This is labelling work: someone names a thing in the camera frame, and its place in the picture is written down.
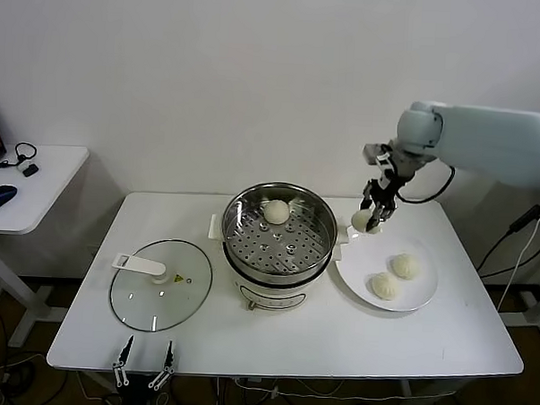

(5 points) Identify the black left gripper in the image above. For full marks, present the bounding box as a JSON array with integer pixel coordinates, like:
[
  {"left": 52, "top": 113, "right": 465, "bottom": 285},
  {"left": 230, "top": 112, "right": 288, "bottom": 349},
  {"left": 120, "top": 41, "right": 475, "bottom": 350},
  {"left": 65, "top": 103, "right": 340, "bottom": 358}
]
[{"left": 111, "top": 334, "right": 178, "bottom": 404}]

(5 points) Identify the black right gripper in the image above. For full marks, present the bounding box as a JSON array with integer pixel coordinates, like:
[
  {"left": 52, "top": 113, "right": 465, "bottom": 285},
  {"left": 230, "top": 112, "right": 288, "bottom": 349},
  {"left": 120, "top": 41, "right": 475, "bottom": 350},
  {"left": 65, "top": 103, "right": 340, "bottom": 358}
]
[{"left": 357, "top": 168, "right": 409, "bottom": 237}]

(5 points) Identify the white steamed baozi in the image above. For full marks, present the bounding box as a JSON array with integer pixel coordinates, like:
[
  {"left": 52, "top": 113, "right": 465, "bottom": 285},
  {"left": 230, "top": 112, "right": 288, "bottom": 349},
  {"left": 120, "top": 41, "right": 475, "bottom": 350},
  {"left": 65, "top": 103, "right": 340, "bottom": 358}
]
[
  {"left": 261, "top": 199, "right": 292, "bottom": 226},
  {"left": 369, "top": 271, "right": 402, "bottom": 303},
  {"left": 349, "top": 209, "right": 382, "bottom": 235},
  {"left": 390, "top": 253, "right": 421, "bottom": 281}
]

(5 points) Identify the stainless steel steamer basket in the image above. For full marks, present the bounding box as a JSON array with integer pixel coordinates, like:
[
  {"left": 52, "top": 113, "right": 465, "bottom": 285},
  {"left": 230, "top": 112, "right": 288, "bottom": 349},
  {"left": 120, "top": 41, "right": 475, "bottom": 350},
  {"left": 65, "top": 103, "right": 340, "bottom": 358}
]
[{"left": 219, "top": 179, "right": 342, "bottom": 278}]

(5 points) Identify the white round plate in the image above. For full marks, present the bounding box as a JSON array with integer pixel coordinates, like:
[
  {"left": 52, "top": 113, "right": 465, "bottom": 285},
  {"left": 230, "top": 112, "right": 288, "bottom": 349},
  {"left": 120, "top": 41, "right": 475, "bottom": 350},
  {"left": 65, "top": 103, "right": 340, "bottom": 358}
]
[{"left": 331, "top": 220, "right": 443, "bottom": 315}]

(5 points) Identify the white electric cooker pot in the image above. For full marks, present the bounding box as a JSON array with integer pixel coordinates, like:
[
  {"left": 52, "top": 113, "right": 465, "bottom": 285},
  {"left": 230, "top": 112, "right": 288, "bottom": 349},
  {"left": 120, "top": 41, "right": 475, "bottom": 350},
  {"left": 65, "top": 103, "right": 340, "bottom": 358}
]
[{"left": 204, "top": 211, "right": 363, "bottom": 315}]

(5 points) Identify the white table leg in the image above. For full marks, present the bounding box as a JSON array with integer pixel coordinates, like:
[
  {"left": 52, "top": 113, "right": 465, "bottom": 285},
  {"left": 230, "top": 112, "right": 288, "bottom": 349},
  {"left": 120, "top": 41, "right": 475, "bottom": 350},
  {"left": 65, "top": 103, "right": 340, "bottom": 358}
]
[{"left": 399, "top": 379, "right": 425, "bottom": 405}]

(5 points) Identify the white side table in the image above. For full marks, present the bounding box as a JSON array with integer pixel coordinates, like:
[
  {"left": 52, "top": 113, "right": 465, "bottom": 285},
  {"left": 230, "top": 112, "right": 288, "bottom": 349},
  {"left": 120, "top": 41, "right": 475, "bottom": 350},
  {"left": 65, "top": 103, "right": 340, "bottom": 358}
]
[{"left": 0, "top": 143, "right": 90, "bottom": 352}]

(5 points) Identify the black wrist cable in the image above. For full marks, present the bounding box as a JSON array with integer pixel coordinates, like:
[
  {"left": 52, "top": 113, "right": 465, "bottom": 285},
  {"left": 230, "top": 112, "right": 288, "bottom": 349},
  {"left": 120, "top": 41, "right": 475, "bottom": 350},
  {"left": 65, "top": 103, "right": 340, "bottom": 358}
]
[{"left": 398, "top": 164, "right": 456, "bottom": 206}]

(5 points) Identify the glass lid with white handle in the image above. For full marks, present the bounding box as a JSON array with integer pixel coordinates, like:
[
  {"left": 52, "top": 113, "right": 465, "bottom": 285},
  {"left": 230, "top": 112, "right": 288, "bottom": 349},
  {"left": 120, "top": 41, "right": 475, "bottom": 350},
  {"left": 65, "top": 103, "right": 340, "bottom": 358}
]
[{"left": 107, "top": 236, "right": 216, "bottom": 335}]

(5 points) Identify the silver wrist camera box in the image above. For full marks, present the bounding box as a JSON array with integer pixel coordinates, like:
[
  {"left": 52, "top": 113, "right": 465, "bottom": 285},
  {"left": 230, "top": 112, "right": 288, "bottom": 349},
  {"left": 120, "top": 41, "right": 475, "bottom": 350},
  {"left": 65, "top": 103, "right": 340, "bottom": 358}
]
[{"left": 362, "top": 143, "right": 392, "bottom": 167}]

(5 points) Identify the black cable with adapter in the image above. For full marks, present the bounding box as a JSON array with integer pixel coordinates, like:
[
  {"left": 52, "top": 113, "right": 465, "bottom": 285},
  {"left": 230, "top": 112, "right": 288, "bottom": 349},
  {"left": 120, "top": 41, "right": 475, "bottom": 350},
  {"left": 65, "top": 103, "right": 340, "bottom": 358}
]
[{"left": 476, "top": 186, "right": 540, "bottom": 282}]

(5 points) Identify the white hanging cable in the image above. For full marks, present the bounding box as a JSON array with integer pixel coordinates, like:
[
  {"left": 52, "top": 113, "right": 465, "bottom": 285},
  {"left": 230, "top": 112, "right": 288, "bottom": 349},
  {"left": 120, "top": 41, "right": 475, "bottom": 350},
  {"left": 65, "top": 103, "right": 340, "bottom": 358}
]
[{"left": 497, "top": 207, "right": 540, "bottom": 314}]

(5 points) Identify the black looped earphone cable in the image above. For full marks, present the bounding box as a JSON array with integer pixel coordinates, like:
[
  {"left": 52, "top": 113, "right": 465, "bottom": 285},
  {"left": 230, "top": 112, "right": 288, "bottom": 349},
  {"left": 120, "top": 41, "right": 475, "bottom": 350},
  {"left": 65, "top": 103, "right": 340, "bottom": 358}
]
[{"left": 0, "top": 142, "right": 39, "bottom": 172}]

